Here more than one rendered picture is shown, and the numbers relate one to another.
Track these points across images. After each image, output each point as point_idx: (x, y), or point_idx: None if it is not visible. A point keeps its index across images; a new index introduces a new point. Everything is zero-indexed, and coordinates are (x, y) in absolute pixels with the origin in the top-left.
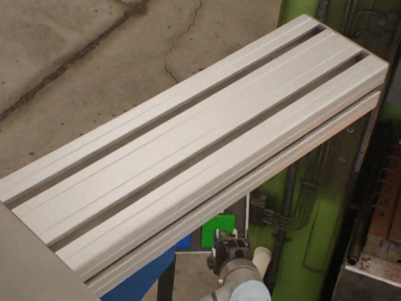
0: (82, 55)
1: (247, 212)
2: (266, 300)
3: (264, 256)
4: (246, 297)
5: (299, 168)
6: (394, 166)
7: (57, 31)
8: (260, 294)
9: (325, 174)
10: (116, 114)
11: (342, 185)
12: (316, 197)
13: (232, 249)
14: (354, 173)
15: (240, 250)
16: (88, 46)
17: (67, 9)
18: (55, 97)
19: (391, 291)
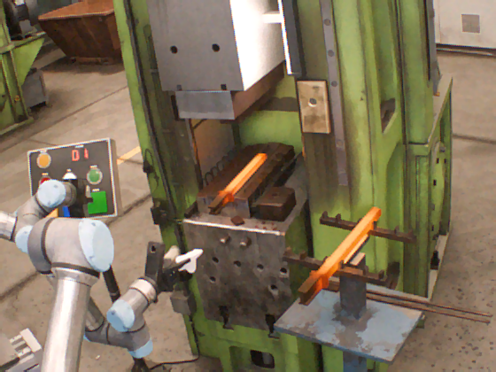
0: (143, 200)
1: (112, 189)
2: (54, 185)
3: (174, 250)
4: (43, 184)
5: (167, 173)
6: (231, 164)
7: (132, 190)
8: (51, 182)
9: (182, 173)
10: (156, 228)
11: (194, 178)
12: (184, 193)
13: (61, 179)
14: (195, 166)
15: (66, 179)
16: (148, 196)
17: (141, 179)
18: (121, 223)
19: (213, 231)
